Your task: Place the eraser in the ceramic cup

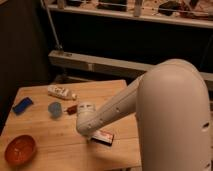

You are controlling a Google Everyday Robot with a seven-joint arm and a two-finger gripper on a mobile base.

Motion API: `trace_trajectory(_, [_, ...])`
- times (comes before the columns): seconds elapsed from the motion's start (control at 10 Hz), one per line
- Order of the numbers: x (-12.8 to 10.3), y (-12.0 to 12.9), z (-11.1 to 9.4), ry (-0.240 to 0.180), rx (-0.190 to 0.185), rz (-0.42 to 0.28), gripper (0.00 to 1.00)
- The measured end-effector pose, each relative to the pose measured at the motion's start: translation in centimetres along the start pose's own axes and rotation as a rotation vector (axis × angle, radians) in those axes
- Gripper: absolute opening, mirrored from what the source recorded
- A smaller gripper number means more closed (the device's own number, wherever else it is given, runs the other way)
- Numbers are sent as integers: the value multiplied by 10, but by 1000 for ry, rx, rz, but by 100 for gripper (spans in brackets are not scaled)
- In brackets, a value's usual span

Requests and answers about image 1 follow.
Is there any white tube with red label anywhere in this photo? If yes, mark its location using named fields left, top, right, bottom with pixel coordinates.
left=47, top=85, right=77, bottom=100

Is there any blue rectangular block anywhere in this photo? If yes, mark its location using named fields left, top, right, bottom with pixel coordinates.
left=12, top=97, right=33, bottom=115

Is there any metal pole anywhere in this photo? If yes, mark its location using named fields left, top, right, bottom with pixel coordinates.
left=42, top=0, right=64, bottom=53

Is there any blue ceramic cup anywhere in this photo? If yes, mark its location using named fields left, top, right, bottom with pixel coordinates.
left=48, top=102, right=62, bottom=118

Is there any wooden shelf rail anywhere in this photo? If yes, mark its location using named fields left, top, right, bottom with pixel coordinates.
left=42, top=0, right=213, bottom=29

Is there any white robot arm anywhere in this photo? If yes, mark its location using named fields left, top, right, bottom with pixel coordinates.
left=76, top=59, right=212, bottom=171

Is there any small red object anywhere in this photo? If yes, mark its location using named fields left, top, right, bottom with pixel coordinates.
left=66, top=105, right=77, bottom=115

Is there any orange bowl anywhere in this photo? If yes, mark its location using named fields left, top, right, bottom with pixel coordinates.
left=4, top=135, right=37, bottom=166

